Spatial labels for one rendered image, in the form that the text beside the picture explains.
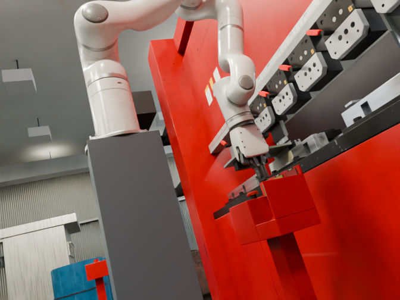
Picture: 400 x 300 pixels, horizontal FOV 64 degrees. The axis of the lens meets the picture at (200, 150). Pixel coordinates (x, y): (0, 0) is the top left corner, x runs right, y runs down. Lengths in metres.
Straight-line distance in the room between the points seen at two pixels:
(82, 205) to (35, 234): 5.55
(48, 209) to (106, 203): 10.29
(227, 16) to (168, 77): 1.41
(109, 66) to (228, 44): 0.39
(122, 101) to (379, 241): 0.78
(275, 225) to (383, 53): 1.09
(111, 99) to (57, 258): 4.68
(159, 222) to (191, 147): 1.56
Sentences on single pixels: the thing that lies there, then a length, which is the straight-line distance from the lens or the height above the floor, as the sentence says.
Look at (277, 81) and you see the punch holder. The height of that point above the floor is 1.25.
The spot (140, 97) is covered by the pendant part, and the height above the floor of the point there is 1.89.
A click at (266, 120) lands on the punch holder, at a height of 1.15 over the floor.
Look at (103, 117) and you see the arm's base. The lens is 0.88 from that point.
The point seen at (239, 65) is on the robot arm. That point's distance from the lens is 0.96.
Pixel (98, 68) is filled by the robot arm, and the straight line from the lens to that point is 0.95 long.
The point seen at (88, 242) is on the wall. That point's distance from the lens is 10.80.
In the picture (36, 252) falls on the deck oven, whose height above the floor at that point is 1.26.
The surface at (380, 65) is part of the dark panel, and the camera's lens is 1.75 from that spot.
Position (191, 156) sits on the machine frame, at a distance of 2.26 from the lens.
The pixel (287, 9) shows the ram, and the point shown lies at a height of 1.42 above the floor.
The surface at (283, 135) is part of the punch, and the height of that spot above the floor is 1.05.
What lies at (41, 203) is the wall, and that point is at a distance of 11.10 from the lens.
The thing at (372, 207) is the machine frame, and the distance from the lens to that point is 0.98.
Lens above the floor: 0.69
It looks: 16 degrees up
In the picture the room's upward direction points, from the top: 16 degrees counter-clockwise
